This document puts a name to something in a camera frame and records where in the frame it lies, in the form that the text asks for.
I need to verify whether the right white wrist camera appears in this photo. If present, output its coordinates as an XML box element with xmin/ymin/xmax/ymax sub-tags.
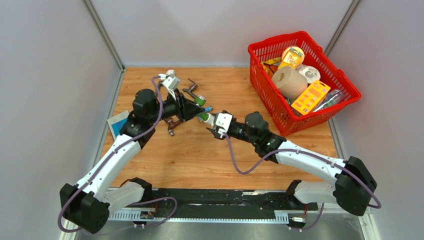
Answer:
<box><xmin>213</xmin><ymin>112</ymin><xmax>233</xmax><ymax>135</ymax></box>

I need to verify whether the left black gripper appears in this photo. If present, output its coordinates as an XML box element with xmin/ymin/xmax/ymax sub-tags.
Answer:
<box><xmin>148</xmin><ymin>88</ymin><xmax>206</xmax><ymax>124</ymax></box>

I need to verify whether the clear pack of pens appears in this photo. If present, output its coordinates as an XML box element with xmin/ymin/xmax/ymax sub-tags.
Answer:
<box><xmin>313</xmin><ymin>89</ymin><xmax>344</xmax><ymax>112</ymax></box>

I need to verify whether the white wrapped paper roll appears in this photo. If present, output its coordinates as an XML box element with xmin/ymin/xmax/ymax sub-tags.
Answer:
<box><xmin>295</xmin><ymin>64</ymin><xmax>321</xmax><ymax>84</ymax></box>

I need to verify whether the yellow round sponge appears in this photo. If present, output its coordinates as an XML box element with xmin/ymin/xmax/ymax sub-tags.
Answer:
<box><xmin>281</xmin><ymin>45</ymin><xmax>306</xmax><ymax>67</ymax></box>

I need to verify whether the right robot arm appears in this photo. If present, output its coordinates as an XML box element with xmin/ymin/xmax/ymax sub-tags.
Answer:
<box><xmin>201</xmin><ymin>111</ymin><xmax>382</xmax><ymax>216</ymax></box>

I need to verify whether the blue white faucet box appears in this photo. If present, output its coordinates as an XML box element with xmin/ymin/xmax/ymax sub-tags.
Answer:
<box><xmin>106</xmin><ymin>110</ymin><xmax>130</xmax><ymax>141</ymax></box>

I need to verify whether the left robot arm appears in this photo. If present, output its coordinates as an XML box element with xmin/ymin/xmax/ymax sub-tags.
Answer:
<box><xmin>57</xmin><ymin>88</ymin><xmax>206</xmax><ymax>234</ymax></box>

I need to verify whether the long grey faucet white elbow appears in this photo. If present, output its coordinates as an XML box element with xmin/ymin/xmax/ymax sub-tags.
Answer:
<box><xmin>159</xmin><ymin>69</ymin><xmax>178</xmax><ymax>89</ymax></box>

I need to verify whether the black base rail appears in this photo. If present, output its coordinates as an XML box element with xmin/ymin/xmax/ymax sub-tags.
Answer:
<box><xmin>129</xmin><ymin>188</ymin><xmax>319</xmax><ymax>221</ymax></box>

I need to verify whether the brown paper roll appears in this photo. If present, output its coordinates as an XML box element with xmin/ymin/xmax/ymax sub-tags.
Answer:
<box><xmin>271</xmin><ymin>66</ymin><xmax>308</xmax><ymax>100</ymax></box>

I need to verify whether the yellow snack bag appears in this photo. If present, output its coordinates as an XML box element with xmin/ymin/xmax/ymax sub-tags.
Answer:
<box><xmin>261</xmin><ymin>57</ymin><xmax>282</xmax><ymax>78</ymax></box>

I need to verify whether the green plastic faucet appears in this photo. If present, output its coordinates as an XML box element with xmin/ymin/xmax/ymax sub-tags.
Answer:
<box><xmin>194</xmin><ymin>95</ymin><xmax>207</xmax><ymax>123</ymax></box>

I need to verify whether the red plastic shopping basket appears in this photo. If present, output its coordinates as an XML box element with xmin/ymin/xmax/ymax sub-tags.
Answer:
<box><xmin>247</xmin><ymin>31</ymin><xmax>362</xmax><ymax>136</ymax></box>

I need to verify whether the orange sponge package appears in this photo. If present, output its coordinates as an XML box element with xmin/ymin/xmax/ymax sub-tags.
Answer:
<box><xmin>277</xmin><ymin>47</ymin><xmax>303</xmax><ymax>70</ymax></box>

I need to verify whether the brown plastic faucet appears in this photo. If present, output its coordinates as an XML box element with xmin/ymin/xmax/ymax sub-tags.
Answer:
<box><xmin>163</xmin><ymin>117</ymin><xmax>182</xmax><ymax>136</ymax></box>

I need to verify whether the orange blister card package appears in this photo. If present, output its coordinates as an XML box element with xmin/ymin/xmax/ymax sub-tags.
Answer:
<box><xmin>290</xmin><ymin>80</ymin><xmax>331</xmax><ymax>116</ymax></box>

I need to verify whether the small dark grey faucet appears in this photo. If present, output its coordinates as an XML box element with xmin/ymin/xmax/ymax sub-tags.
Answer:
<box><xmin>182</xmin><ymin>78</ymin><xmax>198</xmax><ymax>99</ymax></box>

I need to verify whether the white plastic elbow fitting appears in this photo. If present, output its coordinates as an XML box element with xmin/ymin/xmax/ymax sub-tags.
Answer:
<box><xmin>204</xmin><ymin>113</ymin><xmax>216</xmax><ymax>127</ymax></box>

